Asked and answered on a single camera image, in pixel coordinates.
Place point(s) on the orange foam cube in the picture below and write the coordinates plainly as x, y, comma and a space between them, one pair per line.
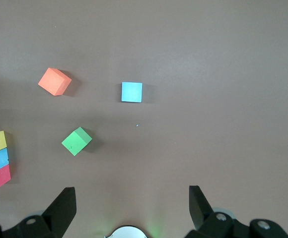
53, 81

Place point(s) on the brown table cover sheet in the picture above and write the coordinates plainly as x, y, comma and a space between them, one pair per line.
208, 99

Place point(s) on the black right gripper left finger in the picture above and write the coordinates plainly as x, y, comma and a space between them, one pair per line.
57, 218

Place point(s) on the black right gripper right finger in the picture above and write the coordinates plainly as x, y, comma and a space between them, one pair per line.
208, 223

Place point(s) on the green foam cube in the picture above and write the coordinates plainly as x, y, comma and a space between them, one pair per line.
75, 142

